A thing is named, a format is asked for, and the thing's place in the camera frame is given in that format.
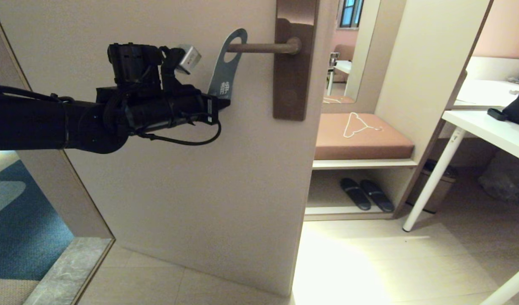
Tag grey-blue do-not-disturb door sign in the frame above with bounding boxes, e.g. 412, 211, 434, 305
207, 28, 248, 102

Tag beige wooden door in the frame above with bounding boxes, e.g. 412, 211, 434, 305
0, 0, 342, 297

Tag grey marble threshold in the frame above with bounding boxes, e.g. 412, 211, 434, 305
25, 237, 115, 305

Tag cream wardrobe shelf unit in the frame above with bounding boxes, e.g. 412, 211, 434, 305
304, 0, 494, 222

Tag beige trash bin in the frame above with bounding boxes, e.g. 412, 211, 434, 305
406, 159, 458, 214

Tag white washbasin countertop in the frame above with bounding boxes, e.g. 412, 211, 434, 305
452, 56, 519, 111

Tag white table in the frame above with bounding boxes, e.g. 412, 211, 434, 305
403, 110, 519, 305

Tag clear plastic bag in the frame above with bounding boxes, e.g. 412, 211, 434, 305
479, 155, 519, 206

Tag black left camera cable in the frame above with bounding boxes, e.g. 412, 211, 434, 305
137, 119, 222, 147

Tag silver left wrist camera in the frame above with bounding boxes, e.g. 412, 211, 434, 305
176, 44, 202, 75

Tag bronze door handle lever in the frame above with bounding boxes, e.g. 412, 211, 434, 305
226, 37, 303, 55

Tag white wire clothes hanger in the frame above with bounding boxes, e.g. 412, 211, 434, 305
343, 112, 383, 139

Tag tall wall mirror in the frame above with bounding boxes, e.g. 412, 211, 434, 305
321, 0, 381, 115

